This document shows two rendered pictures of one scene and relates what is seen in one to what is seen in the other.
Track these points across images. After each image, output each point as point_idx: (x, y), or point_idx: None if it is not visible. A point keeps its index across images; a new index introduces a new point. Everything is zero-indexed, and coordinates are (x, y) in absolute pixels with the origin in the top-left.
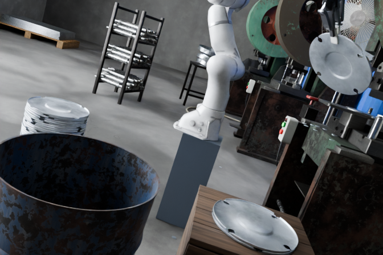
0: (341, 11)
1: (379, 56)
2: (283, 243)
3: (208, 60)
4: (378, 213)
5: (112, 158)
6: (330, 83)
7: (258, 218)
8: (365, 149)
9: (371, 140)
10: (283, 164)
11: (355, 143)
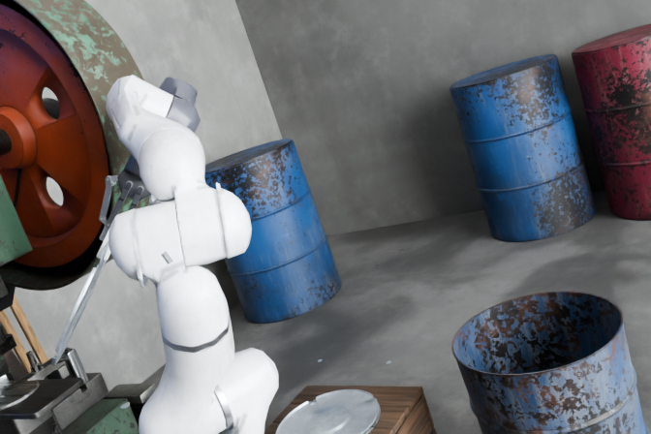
0: (108, 203)
1: None
2: (314, 405)
3: (270, 368)
4: None
5: (504, 389)
6: (61, 352)
7: (316, 426)
8: (105, 390)
9: (100, 372)
10: None
11: (78, 412)
